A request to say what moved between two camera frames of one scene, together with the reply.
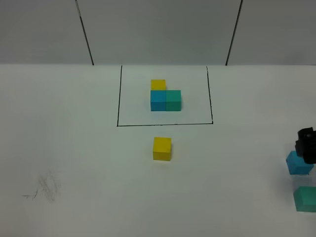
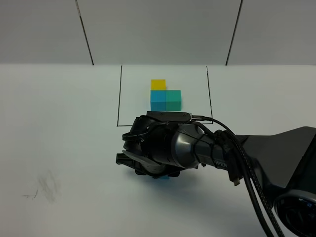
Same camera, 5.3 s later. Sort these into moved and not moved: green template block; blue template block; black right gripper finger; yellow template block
Moved: black right gripper finger
Not moved: green template block; blue template block; yellow template block
